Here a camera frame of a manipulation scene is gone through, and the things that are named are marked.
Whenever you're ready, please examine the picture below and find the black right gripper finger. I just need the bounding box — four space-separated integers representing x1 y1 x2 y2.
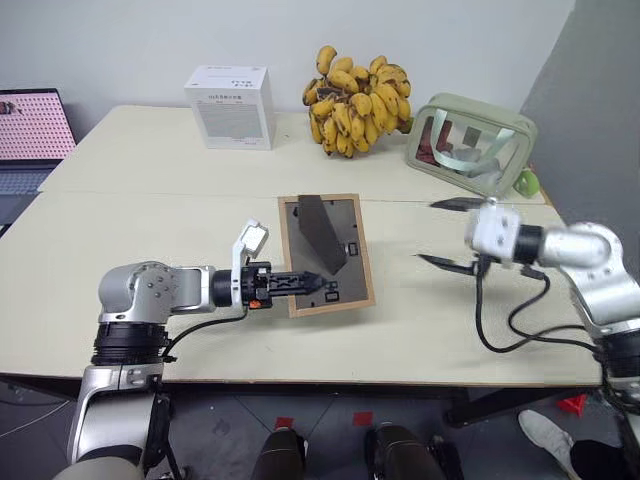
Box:
411 253 481 277
429 196 487 212

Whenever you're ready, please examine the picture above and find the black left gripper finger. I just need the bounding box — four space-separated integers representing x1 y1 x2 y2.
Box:
271 284 330 300
271 269 330 287

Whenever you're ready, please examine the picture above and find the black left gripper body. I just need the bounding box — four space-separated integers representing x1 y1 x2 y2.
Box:
239 259 275 310

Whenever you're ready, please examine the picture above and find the wooden picture frame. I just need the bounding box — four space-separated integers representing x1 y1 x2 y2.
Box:
277 191 377 320

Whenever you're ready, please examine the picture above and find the green transparent zip pouch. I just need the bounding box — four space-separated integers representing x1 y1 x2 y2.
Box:
404 92 540 200

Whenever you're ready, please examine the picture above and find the small green plastic object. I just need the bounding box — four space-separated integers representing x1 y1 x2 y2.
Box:
514 168 542 199

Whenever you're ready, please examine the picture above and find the yellow banana bunch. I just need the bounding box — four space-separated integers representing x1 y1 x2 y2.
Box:
301 44 416 159

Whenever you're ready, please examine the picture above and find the dark rounded shape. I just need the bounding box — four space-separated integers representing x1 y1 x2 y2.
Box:
363 421 465 480
248 426 308 480

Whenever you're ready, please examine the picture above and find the small red plastic object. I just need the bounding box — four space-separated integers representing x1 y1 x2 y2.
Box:
555 393 589 417

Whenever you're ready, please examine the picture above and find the white cardboard box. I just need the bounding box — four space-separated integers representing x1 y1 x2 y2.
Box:
182 64 278 152

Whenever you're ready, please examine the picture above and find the white shoe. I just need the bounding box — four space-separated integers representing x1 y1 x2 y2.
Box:
516 409 577 477

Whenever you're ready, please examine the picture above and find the dark trouser leg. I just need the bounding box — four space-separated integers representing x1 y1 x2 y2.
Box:
571 438 640 480

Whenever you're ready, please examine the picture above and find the open laptop computer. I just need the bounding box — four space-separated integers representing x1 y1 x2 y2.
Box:
0 88 79 227

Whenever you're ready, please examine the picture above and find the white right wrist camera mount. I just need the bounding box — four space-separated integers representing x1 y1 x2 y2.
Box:
463 197 522 264

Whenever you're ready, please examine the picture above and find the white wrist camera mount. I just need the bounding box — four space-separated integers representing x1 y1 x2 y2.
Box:
463 197 522 264
230 217 271 274

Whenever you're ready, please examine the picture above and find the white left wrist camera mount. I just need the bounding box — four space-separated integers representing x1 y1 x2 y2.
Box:
230 217 271 274

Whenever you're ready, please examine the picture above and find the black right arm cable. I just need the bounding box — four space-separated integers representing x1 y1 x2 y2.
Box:
471 254 609 357

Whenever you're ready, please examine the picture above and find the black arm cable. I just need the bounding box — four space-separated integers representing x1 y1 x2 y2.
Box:
159 304 251 365
471 254 609 357

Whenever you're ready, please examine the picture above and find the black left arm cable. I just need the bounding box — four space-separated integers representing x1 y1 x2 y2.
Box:
159 304 251 365

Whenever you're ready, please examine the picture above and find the black table leg frame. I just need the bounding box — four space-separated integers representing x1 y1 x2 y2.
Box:
443 386 604 429

